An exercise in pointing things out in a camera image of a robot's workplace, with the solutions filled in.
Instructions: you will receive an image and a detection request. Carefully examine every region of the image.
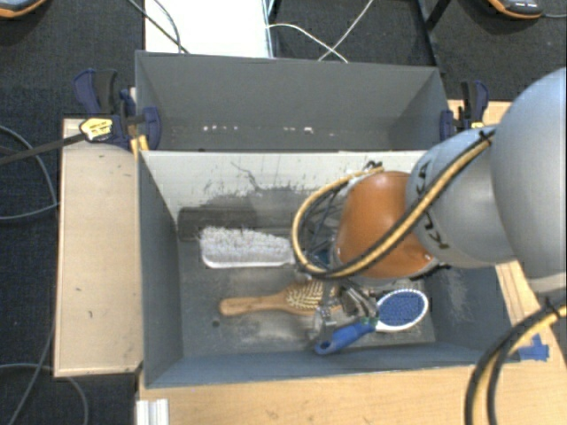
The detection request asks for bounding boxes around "blue and white brush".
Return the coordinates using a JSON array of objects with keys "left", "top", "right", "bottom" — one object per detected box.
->
[{"left": 313, "top": 287, "right": 431, "bottom": 356}]

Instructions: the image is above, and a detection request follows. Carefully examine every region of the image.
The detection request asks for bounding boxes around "pale wood board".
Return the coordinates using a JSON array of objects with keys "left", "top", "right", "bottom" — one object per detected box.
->
[{"left": 52, "top": 117, "right": 145, "bottom": 378}]

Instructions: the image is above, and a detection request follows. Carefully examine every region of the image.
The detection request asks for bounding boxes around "white scrub brush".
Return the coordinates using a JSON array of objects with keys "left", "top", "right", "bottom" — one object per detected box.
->
[{"left": 198, "top": 225, "right": 297, "bottom": 270}]

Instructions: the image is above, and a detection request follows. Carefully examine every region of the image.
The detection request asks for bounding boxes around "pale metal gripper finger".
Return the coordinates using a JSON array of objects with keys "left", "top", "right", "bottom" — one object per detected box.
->
[
  {"left": 315, "top": 293, "right": 339, "bottom": 325},
  {"left": 307, "top": 321, "right": 341, "bottom": 350}
]

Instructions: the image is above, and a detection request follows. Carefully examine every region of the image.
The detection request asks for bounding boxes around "grey metal bin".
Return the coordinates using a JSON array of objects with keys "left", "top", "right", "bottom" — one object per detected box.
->
[{"left": 134, "top": 50, "right": 522, "bottom": 390}]

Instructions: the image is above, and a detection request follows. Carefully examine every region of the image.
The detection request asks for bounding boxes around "wooden hairbrush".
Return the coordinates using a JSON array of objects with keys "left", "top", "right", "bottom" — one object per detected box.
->
[{"left": 218, "top": 279, "right": 345, "bottom": 319}]

